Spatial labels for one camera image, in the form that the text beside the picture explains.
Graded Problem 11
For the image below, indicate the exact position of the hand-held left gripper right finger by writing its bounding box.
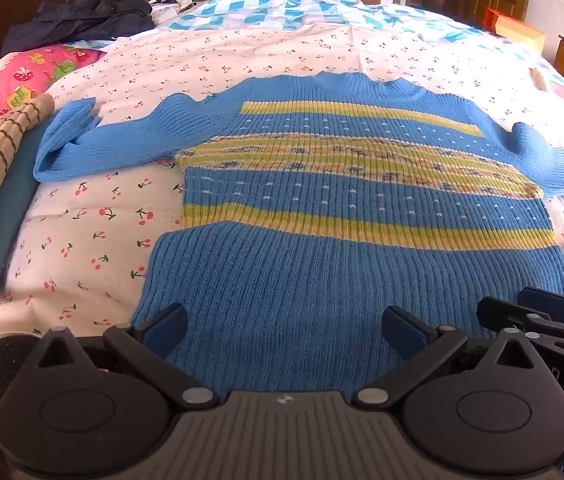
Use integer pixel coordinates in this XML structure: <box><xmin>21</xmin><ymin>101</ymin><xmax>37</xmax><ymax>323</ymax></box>
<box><xmin>352</xmin><ymin>305</ymin><xmax>545</xmax><ymax>408</ymax></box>

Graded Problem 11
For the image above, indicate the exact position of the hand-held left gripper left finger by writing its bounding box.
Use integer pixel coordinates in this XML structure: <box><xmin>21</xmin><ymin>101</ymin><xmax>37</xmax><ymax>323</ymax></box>
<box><xmin>24</xmin><ymin>303</ymin><xmax>220</xmax><ymax>408</ymax></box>

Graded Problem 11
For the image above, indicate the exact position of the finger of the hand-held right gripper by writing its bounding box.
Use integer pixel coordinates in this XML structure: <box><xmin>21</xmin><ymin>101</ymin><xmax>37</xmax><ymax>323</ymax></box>
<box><xmin>517</xmin><ymin>286</ymin><xmax>564</xmax><ymax>322</ymax></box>
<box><xmin>477</xmin><ymin>296</ymin><xmax>564</xmax><ymax>357</ymax></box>

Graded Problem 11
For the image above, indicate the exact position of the blue striped knit sweater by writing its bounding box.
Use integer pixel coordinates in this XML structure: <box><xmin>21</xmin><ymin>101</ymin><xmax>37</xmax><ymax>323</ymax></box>
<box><xmin>33</xmin><ymin>72</ymin><xmax>564</xmax><ymax>480</ymax></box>

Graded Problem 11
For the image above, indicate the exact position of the cherry print white blanket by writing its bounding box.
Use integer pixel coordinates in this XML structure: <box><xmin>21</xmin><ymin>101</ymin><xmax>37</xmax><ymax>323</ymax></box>
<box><xmin>0</xmin><ymin>24</ymin><xmax>564</xmax><ymax>341</ymax></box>

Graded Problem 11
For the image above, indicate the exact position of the teal knit sweater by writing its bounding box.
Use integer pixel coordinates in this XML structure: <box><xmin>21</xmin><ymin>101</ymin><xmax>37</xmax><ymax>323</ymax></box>
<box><xmin>0</xmin><ymin>127</ymin><xmax>55</xmax><ymax>303</ymax></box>

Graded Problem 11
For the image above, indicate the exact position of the orange box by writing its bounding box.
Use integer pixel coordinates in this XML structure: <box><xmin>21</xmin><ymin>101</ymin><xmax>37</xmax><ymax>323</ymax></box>
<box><xmin>482</xmin><ymin>7</ymin><xmax>548</xmax><ymax>55</ymax></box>

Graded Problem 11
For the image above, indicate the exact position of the pink printed pillow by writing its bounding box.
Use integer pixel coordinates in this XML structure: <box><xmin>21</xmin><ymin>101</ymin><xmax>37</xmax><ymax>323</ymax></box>
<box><xmin>0</xmin><ymin>44</ymin><xmax>105</xmax><ymax>122</ymax></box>

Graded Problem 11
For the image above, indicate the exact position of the dark navy jacket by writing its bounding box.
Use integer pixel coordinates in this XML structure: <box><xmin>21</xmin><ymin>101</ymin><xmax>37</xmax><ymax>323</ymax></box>
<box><xmin>1</xmin><ymin>0</ymin><xmax>157</xmax><ymax>56</ymax></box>

